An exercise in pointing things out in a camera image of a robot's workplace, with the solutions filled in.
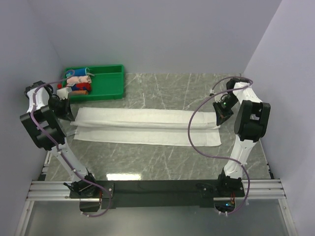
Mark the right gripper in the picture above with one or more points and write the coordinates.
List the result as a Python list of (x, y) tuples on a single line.
[(222, 115)]

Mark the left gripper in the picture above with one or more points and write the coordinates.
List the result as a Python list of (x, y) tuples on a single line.
[(66, 112)]

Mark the white towel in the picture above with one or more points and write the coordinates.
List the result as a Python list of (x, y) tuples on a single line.
[(147, 126)]

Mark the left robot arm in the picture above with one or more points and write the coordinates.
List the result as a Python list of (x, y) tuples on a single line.
[(42, 123)]

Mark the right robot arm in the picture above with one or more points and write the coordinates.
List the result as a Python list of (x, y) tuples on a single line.
[(250, 125)]

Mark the orange rolled towel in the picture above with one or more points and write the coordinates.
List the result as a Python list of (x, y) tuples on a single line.
[(78, 92)]

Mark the pink rolled towel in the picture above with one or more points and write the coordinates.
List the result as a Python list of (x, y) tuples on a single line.
[(79, 79)]

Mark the red blue rolled towel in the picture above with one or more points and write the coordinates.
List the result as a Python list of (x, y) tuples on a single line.
[(82, 86)]

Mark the green plastic tray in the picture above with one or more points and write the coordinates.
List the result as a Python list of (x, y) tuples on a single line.
[(107, 84)]

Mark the black base bar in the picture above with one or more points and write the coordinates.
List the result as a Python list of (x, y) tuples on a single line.
[(162, 193)]

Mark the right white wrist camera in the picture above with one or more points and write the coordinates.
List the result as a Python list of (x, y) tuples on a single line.
[(216, 95)]

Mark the aluminium rail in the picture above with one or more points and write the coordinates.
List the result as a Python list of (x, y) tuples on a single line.
[(260, 189)]

